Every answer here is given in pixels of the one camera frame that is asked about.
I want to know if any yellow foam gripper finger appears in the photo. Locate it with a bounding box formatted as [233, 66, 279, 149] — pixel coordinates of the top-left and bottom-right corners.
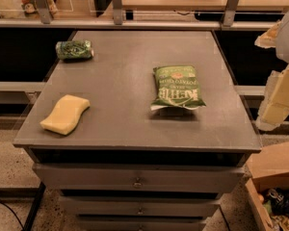
[254, 21, 280, 48]
[255, 65, 289, 131]

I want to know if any yellow sponge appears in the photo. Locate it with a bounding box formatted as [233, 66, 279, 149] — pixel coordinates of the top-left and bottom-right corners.
[39, 94, 91, 136]

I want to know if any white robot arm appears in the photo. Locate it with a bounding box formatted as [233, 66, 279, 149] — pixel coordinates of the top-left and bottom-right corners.
[254, 11, 289, 131]

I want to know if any middle drawer round knob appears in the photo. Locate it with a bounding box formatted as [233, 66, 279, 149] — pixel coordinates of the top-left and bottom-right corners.
[137, 207, 145, 215]

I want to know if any green jalapeno chip bag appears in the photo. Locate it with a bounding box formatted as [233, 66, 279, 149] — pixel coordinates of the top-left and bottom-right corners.
[150, 65, 205, 111]

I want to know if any grey drawer cabinet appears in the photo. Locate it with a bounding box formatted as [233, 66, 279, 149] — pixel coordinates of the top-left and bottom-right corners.
[14, 31, 260, 231]

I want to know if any cardboard box with items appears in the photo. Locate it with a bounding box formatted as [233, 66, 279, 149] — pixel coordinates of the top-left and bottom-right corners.
[246, 141, 289, 231]

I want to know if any drawer round knob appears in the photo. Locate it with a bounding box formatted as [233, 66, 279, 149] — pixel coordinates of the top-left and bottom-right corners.
[133, 178, 143, 189]
[137, 207, 145, 215]

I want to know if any black floor cable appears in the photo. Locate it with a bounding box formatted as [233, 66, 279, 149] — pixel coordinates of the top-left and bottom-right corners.
[0, 195, 26, 231]

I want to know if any top drawer round knob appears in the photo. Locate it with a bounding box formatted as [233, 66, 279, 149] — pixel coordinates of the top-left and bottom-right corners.
[133, 178, 143, 189]

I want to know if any green soda can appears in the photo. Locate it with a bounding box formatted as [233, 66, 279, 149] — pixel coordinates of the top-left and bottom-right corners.
[55, 40, 93, 60]

